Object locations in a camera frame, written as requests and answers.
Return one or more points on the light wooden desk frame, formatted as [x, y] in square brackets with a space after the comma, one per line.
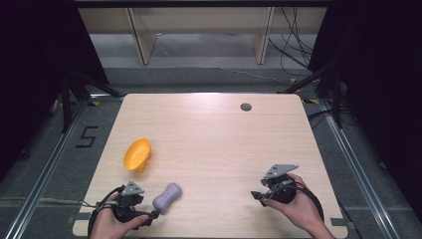
[142, 36]

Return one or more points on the person's right hand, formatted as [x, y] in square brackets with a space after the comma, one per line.
[305, 209]

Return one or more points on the grey table edge bracket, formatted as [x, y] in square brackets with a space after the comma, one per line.
[79, 217]
[341, 222]

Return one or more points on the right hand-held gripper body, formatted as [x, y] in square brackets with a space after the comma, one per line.
[280, 186]

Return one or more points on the person's left hand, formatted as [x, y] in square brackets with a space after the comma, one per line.
[106, 222]

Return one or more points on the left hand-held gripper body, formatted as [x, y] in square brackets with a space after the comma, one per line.
[127, 199]

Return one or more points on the black tripod stand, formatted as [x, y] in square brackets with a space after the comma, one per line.
[335, 89]
[68, 99]

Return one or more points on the yellow soap dish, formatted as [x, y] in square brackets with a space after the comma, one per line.
[136, 156]

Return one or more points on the black curtain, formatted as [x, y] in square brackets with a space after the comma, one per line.
[33, 66]
[384, 83]

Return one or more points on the aluminium floor rail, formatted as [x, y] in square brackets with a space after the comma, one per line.
[358, 172]
[43, 176]

